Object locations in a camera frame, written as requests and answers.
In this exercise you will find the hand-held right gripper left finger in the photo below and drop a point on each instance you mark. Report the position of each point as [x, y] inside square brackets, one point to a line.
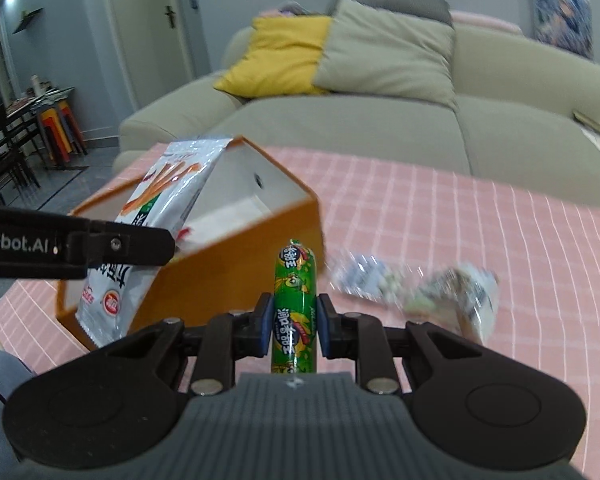
[266, 320]

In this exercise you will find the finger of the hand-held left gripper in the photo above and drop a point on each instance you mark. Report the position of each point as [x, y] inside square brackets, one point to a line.
[130, 247]

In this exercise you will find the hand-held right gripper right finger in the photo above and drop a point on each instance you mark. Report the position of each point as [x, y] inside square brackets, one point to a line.
[324, 322]

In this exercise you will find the green sausage stick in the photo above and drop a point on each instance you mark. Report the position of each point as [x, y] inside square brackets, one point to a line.
[295, 300]

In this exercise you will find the white and green snack packet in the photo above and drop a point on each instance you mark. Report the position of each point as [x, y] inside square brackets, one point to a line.
[165, 200]

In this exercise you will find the orange cardboard box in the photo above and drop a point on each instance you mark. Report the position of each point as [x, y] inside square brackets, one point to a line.
[205, 280]

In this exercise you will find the clear packet of white balls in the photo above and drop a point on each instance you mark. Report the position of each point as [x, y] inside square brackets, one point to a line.
[370, 277]

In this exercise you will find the black chairs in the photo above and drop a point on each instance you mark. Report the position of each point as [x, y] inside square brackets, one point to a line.
[5, 160]

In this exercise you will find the stacked colourful stools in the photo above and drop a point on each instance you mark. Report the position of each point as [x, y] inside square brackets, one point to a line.
[60, 130]

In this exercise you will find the triangular wrapped sandwich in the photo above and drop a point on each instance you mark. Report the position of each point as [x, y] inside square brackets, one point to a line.
[460, 295]

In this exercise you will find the dining table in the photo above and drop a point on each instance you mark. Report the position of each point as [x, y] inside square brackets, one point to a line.
[40, 100]

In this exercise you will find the white bottle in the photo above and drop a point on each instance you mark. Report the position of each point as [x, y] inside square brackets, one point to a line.
[37, 85]

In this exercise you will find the pink checked tablecloth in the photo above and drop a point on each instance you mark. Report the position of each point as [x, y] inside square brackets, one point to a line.
[430, 200]

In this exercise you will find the beige sofa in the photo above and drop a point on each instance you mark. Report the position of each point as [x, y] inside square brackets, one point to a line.
[355, 130]

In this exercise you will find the grey door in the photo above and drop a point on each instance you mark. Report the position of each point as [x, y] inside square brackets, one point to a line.
[150, 35]

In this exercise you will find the yellow pillow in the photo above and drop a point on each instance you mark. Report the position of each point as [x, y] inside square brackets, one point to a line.
[275, 55]

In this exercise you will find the beige pillow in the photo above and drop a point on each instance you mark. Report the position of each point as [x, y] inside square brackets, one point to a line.
[385, 55]

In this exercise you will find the book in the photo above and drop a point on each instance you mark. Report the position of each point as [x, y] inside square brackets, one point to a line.
[597, 135]

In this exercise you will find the pink blanket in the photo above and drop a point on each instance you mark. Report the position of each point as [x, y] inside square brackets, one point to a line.
[485, 22]

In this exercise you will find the blue patterned cushion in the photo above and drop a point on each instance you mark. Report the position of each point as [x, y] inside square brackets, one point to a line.
[560, 15]

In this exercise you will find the dark wall shelf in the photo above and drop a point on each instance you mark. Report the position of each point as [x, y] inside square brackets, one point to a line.
[27, 20]

